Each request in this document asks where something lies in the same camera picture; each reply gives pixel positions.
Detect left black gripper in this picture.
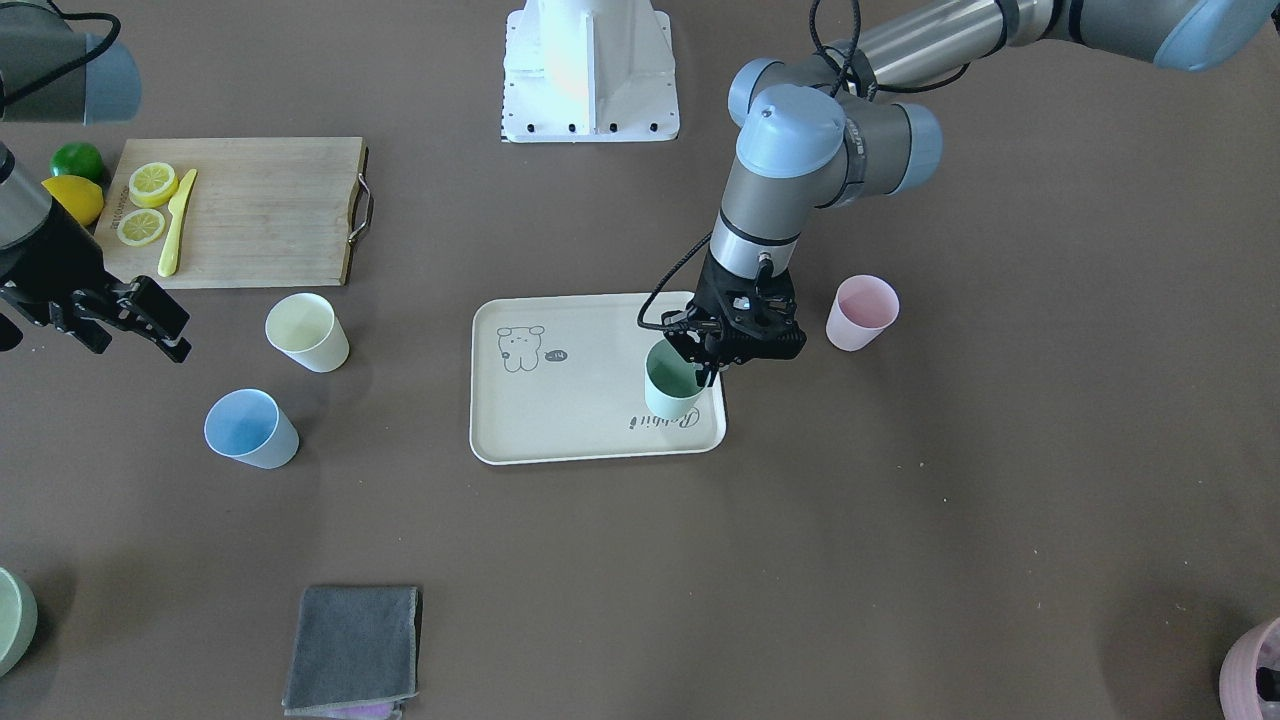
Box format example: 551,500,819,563
664,254,806,389

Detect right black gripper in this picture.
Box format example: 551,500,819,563
0,205,192,363

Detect green cup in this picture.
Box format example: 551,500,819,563
644,340,704,421

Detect blue cup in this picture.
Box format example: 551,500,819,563
204,388,300,469

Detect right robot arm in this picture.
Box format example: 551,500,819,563
1,1,191,363

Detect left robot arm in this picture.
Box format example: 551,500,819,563
654,1,1277,389

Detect cream rabbit tray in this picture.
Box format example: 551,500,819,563
468,293,727,465

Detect lemon half lower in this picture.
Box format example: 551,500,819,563
115,209,168,247

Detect lemon half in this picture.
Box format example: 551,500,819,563
127,161,180,209
115,209,168,247

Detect whole lemon lower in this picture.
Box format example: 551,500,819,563
41,174,105,227

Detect yellow plastic knife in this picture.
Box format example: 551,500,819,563
157,168,198,278

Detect lemon half upper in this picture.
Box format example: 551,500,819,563
127,161,180,209

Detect green lime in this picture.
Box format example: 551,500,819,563
47,142,106,183

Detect pink cup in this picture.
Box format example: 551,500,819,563
826,274,900,352

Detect wooden cutting board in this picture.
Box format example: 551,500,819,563
93,137,372,290

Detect pale yellow cup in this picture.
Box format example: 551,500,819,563
265,293,349,373

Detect green bowl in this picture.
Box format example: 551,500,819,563
0,568,38,676

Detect grey folded cloth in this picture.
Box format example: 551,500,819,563
282,585,420,719

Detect pink ribbed bowl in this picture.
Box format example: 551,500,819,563
1219,618,1279,719

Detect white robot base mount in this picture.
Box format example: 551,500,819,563
500,1,681,143

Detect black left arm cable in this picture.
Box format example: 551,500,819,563
636,0,881,331

